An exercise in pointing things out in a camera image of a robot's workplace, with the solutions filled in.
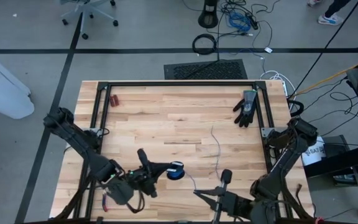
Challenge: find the white paper label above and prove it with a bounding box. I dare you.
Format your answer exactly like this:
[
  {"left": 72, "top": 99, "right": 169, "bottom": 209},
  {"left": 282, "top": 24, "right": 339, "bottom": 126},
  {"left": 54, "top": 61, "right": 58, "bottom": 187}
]
[{"left": 301, "top": 136, "right": 326, "bottom": 166}]

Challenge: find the black cable coil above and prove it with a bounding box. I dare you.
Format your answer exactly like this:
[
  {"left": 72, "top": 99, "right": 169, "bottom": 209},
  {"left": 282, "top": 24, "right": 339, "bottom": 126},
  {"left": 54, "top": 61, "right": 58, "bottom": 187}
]
[{"left": 191, "top": 33, "right": 218, "bottom": 56}]

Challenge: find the black cable with plug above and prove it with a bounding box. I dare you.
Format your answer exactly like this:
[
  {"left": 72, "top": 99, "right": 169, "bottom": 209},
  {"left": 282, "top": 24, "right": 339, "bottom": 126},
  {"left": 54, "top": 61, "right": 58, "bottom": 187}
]
[{"left": 294, "top": 183, "right": 315, "bottom": 218}]

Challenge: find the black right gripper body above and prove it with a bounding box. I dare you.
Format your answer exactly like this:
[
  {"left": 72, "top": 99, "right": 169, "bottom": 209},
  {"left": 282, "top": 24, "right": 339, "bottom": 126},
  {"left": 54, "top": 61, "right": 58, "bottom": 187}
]
[{"left": 211, "top": 169, "right": 254, "bottom": 224}]

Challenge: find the person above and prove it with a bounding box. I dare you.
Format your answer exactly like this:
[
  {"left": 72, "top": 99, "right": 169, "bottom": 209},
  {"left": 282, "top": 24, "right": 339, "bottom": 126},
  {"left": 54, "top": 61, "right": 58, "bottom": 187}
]
[{"left": 324, "top": 0, "right": 352, "bottom": 18}]

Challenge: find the yellow floor cable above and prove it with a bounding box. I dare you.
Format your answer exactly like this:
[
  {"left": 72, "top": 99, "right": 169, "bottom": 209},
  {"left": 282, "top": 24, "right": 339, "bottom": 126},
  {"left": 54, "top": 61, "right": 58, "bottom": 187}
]
[{"left": 290, "top": 52, "right": 358, "bottom": 99}]

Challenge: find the black floor stand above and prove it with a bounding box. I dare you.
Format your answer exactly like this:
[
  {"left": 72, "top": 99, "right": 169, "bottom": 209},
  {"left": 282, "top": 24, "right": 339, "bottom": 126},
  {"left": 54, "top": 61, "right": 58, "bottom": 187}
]
[{"left": 197, "top": 0, "right": 219, "bottom": 29}]

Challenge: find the small cord spool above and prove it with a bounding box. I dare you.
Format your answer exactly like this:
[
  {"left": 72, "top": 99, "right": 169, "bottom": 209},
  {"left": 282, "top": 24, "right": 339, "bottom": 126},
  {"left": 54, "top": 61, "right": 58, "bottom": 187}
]
[{"left": 165, "top": 161, "right": 186, "bottom": 181}]

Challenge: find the blue cord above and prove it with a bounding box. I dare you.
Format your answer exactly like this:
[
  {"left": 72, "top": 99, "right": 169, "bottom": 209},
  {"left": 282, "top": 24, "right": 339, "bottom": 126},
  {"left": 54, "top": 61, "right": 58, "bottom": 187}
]
[{"left": 166, "top": 126, "right": 222, "bottom": 191}]

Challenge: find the black floor cable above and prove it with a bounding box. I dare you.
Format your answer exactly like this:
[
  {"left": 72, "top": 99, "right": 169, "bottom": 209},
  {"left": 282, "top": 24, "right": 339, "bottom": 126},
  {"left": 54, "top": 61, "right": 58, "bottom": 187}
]
[
  {"left": 252, "top": 19, "right": 274, "bottom": 50},
  {"left": 303, "top": 76, "right": 358, "bottom": 138}
]

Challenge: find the black equipment stand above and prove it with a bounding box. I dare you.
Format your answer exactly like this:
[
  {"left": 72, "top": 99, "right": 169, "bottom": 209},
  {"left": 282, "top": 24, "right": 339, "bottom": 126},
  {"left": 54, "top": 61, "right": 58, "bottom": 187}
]
[{"left": 305, "top": 139, "right": 358, "bottom": 218}]

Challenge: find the black work glove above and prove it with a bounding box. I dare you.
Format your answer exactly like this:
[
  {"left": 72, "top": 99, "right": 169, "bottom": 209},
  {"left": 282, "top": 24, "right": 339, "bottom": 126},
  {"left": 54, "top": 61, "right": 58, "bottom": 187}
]
[{"left": 232, "top": 89, "right": 258, "bottom": 128}]

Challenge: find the grey office chair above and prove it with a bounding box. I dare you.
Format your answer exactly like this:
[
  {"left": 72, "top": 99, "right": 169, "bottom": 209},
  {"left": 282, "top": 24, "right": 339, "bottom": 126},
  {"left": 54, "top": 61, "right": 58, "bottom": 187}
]
[{"left": 60, "top": 0, "right": 119, "bottom": 40}]

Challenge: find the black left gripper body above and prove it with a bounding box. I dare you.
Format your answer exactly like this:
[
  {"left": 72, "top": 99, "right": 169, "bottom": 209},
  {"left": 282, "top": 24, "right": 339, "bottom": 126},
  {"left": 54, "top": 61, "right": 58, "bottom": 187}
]
[{"left": 126, "top": 148, "right": 160, "bottom": 198}]

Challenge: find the white floor cable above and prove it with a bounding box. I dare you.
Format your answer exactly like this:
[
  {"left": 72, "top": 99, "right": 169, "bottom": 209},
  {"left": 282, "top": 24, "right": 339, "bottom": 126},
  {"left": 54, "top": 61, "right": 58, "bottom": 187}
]
[{"left": 259, "top": 70, "right": 293, "bottom": 94}]

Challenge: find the black floor mat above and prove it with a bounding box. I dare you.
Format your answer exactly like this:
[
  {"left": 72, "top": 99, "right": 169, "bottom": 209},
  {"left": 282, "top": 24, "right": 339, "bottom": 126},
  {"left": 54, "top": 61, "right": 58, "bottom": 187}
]
[{"left": 163, "top": 58, "right": 249, "bottom": 80}]

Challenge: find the black computer box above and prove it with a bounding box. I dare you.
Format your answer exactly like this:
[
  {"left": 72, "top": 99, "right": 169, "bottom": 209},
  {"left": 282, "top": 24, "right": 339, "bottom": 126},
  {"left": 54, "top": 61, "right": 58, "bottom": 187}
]
[{"left": 321, "top": 134, "right": 356, "bottom": 184}]

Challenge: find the blue floor cable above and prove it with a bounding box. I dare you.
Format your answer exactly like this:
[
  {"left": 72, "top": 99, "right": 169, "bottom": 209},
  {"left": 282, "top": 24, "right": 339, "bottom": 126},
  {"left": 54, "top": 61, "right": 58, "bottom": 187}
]
[{"left": 227, "top": 11, "right": 252, "bottom": 34}]

